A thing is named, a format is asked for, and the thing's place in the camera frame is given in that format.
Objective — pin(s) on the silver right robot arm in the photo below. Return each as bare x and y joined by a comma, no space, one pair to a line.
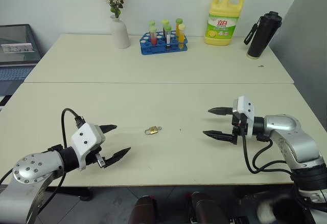
283,126

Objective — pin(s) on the yellow dish soap bottle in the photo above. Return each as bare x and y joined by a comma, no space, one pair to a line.
221,24

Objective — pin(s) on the open grey laptop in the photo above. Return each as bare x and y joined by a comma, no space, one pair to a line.
15,42

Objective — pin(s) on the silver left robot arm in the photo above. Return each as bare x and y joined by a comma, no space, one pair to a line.
28,170

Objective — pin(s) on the blurred black white shape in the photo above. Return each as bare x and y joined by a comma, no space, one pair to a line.
273,206

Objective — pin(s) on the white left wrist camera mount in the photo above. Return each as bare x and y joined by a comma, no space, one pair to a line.
85,137

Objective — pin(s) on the green-capped tube red liquid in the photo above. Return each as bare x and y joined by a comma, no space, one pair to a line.
153,36

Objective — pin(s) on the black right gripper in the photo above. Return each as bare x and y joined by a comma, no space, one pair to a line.
236,128

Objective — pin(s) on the dark maroon rounded shape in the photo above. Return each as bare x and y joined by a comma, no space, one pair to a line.
144,210
207,208

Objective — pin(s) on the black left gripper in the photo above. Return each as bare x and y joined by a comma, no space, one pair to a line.
101,150

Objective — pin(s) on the green-capped empty tube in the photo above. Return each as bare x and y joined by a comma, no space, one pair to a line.
152,22

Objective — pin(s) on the small brass padlock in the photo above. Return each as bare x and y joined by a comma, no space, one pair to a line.
152,131

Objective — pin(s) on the pale-capped tube orange liquid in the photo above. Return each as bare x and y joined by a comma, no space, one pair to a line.
182,34

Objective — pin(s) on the yellow-green-capped clear tube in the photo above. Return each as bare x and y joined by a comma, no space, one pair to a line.
164,23

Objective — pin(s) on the green-capped tube orange liquid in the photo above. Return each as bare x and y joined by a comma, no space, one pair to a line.
178,22

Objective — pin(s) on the white ceramic vase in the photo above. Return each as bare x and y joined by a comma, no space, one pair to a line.
120,33

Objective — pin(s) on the green-capped tube white label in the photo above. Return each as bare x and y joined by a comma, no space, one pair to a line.
168,36

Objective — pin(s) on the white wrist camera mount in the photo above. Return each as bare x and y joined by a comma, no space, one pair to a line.
245,107
85,137

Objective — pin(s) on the blue test tube rack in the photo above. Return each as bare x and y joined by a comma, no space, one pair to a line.
153,48

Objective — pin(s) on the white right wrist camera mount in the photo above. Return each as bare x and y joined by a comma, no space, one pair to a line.
245,107

